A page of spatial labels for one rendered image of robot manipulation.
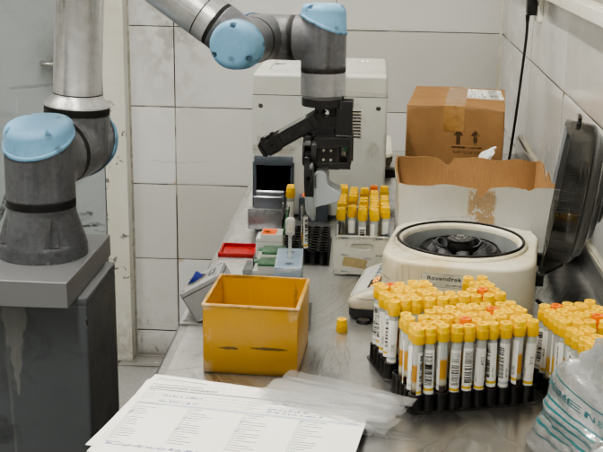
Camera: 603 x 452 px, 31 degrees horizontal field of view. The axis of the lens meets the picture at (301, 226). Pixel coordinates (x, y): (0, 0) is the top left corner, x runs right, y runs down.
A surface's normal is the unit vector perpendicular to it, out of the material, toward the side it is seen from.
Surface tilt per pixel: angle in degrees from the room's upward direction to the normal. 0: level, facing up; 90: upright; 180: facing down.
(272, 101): 90
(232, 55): 89
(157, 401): 1
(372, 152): 90
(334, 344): 0
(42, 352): 90
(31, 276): 1
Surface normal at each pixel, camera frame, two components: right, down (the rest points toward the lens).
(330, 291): 0.01, -0.96
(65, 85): -0.29, 0.24
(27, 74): -0.07, 0.27
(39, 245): 0.16, -0.04
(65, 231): 0.70, -0.11
